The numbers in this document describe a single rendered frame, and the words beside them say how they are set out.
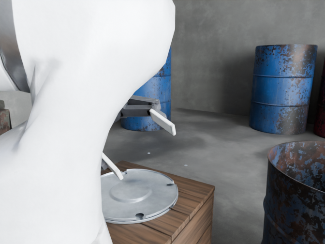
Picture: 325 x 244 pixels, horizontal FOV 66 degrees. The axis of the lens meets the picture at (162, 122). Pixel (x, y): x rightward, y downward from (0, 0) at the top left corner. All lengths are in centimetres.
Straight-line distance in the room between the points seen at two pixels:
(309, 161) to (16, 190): 93
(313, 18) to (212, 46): 119
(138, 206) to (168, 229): 11
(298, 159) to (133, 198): 58
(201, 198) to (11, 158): 64
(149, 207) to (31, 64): 58
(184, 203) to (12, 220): 59
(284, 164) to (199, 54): 292
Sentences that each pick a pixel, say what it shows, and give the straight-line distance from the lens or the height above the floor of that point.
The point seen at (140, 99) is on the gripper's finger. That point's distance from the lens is 56.
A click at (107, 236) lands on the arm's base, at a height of 58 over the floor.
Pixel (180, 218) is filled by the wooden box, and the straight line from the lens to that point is 70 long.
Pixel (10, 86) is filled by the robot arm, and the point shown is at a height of 73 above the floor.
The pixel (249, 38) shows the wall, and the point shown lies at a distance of 349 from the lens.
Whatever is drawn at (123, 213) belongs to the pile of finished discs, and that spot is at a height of 36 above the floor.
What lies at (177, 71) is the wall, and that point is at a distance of 388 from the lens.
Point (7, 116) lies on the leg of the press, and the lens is 79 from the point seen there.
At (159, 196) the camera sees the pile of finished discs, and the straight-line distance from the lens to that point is 77.
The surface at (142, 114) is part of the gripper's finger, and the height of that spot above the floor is 64.
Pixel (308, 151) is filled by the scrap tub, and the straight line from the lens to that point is 100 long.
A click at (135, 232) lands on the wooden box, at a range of 66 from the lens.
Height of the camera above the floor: 75
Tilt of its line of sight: 14 degrees down
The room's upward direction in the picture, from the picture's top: straight up
